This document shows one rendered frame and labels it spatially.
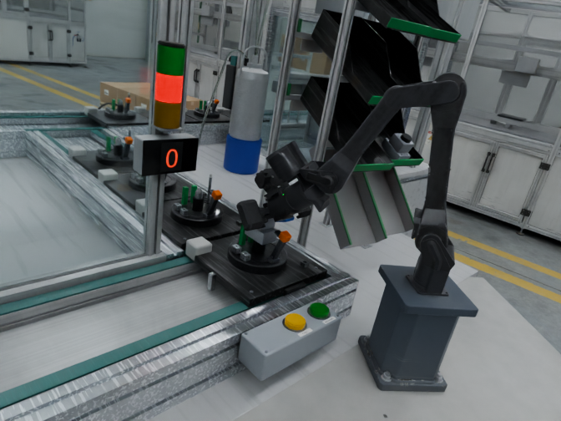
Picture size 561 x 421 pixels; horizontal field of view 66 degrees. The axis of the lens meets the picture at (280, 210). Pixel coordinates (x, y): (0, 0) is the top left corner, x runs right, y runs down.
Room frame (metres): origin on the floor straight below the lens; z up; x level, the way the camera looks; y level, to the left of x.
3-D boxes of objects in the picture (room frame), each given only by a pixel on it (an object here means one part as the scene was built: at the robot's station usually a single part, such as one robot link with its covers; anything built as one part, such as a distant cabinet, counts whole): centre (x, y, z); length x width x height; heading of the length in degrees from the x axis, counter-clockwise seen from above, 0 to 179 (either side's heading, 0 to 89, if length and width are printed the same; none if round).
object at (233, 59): (2.25, 0.35, 1.18); 0.07 x 0.07 x 0.25; 47
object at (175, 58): (0.84, 0.25, 1.38); 0.05 x 0.05 x 0.05
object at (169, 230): (1.07, 0.22, 1.01); 0.24 x 0.24 x 0.13; 47
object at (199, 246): (0.90, 0.17, 0.97); 0.05 x 0.05 x 0.04; 47
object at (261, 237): (0.91, 0.04, 1.06); 0.08 x 0.04 x 0.07; 47
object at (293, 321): (0.69, -0.06, 0.96); 0.04 x 0.04 x 0.02
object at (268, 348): (0.69, -0.06, 0.93); 0.21 x 0.07 x 0.06; 137
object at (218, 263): (0.90, 0.03, 0.96); 0.24 x 0.24 x 0.02; 47
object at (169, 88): (0.84, 0.25, 1.33); 0.05 x 0.05 x 0.05
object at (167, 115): (0.84, 0.25, 1.28); 0.05 x 0.05 x 0.05
